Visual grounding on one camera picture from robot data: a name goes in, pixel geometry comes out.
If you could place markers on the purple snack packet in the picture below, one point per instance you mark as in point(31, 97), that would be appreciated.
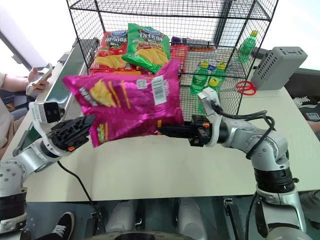
point(178, 40)

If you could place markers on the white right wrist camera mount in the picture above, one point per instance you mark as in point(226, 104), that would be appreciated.
point(208, 97)

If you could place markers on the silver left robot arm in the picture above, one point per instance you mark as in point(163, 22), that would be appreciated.
point(17, 162)

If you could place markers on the green conveyor belt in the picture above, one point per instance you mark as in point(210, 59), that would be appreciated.
point(60, 87)

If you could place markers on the grey vented plastic box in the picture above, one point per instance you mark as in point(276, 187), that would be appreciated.
point(277, 67)

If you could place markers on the white rounded robot leg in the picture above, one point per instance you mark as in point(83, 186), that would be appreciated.
point(191, 217)
point(122, 216)

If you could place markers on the magenta potato chip bag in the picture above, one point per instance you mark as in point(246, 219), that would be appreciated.
point(130, 107)

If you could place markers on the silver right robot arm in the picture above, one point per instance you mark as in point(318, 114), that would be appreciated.
point(270, 150)

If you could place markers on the person's bare forearm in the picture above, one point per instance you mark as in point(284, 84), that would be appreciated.
point(13, 81)

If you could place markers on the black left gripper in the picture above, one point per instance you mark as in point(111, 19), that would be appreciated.
point(65, 147)

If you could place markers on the green soda bottle yellow cap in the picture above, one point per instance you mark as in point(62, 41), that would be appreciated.
point(215, 83)
point(199, 80)
point(221, 71)
point(247, 47)

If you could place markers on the green potato chip bag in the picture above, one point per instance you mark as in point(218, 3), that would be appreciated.
point(147, 47)

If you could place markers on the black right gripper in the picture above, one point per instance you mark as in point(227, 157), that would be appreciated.
point(201, 135)

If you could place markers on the red potato chip bag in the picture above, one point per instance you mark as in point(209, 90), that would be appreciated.
point(110, 55)

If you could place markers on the black sneaker white laces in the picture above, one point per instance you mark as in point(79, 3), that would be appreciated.
point(61, 225)

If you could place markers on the white smartphone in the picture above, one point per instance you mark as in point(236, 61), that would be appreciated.
point(43, 71)

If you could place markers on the person's bare hand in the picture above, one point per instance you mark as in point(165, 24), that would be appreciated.
point(37, 77)

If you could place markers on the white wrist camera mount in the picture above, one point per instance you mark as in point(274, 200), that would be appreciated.
point(208, 97)
point(51, 112)

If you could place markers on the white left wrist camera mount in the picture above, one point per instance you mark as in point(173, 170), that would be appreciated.
point(51, 112)

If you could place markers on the red snack packet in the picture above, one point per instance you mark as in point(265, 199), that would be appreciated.
point(178, 57)

